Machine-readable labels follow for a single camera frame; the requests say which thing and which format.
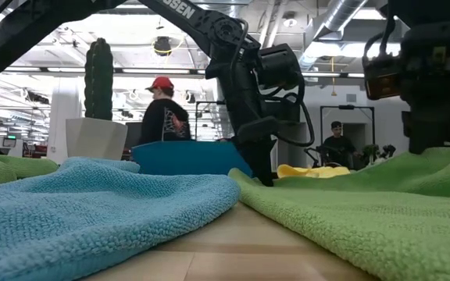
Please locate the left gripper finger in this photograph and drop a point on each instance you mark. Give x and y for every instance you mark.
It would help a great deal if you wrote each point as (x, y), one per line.
(262, 164)

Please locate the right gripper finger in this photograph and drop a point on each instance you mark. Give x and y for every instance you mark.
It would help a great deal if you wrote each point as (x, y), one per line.
(436, 132)

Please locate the yellow microfiber towel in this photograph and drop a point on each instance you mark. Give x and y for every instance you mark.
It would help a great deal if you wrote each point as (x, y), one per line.
(311, 171)

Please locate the green microfiber towel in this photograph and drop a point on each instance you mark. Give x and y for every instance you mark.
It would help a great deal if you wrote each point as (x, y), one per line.
(365, 218)
(10, 168)

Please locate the blue microfiber towel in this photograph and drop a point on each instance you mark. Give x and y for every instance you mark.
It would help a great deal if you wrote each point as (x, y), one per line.
(92, 210)

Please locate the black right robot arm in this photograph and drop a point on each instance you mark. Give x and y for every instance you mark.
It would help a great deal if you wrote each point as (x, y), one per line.
(436, 11)

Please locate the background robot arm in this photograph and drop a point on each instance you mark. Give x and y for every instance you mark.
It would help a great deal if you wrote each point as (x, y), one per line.
(377, 152)

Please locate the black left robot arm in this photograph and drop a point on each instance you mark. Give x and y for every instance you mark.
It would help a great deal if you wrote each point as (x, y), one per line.
(193, 15)

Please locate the teal plastic bin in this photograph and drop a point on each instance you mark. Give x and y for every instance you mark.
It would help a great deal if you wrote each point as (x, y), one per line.
(186, 158)

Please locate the black ceiling device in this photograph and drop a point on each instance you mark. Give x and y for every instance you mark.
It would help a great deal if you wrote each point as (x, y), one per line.
(162, 45)

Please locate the black background monitor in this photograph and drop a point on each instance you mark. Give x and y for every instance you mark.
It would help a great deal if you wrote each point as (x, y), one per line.
(133, 134)

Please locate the green cactus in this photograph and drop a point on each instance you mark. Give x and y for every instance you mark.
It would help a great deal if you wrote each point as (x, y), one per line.
(98, 78)

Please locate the white hexagonal planter pot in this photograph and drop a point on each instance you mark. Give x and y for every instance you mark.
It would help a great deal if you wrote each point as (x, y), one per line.
(96, 138)

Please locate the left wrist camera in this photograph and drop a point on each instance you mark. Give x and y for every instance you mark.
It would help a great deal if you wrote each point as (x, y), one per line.
(277, 66)

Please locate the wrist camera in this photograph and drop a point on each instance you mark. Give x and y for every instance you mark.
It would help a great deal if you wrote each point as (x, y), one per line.
(277, 66)
(381, 80)

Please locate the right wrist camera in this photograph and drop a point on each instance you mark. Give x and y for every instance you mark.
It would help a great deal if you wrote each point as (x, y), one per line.
(381, 80)

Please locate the black metal frame stand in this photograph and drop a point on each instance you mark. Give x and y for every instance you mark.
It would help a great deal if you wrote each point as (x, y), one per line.
(346, 107)

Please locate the silver spiral ceiling duct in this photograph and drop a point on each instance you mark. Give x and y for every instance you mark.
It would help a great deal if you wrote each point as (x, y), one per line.
(342, 15)

